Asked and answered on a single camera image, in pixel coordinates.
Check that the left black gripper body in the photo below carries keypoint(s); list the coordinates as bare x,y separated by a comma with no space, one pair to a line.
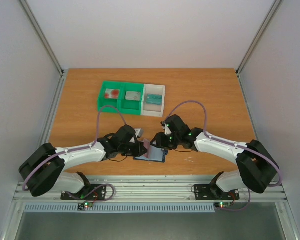
124,150

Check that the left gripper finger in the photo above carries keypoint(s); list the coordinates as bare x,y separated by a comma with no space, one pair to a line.
143,144
142,153

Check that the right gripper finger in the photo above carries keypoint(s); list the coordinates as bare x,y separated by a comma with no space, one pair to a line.
155,145
158,138

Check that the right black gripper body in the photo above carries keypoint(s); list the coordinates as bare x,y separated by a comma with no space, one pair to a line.
159,141

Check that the dark blue card holder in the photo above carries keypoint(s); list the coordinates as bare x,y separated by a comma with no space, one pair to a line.
154,154

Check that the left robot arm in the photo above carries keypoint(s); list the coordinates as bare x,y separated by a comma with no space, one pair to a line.
45,169

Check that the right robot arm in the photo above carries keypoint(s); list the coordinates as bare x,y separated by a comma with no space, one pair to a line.
256,168

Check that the teal card stack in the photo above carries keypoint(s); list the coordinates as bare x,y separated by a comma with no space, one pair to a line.
154,99

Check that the grey bird card stack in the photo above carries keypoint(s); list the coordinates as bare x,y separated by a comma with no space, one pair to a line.
133,96

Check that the red circle card stack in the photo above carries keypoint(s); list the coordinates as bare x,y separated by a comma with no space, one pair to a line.
111,93

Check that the white bin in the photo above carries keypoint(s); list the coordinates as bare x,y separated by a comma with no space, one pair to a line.
153,110

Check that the middle green bin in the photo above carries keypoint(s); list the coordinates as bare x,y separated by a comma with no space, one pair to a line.
131,107

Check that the green bin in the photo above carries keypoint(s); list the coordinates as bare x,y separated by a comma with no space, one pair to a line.
131,107
101,101

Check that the left green bin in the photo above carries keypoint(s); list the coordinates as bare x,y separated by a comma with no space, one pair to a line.
101,101

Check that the left circuit board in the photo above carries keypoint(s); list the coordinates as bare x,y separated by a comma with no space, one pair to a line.
86,206

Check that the circuit board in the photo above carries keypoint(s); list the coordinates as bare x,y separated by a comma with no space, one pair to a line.
222,205
86,206

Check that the right circuit board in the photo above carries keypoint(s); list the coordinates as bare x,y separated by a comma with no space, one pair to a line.
222,205

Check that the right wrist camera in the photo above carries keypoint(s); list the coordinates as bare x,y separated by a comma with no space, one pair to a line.
166,128

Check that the aluminium rail frame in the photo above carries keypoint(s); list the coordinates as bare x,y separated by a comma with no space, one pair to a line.
155,189

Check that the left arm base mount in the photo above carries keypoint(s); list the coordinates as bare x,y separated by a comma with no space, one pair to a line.
91,193

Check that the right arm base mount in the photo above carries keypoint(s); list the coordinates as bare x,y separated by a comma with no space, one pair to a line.
203,192

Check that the grey slotted cable duct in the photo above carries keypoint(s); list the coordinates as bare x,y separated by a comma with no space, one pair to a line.
120,208

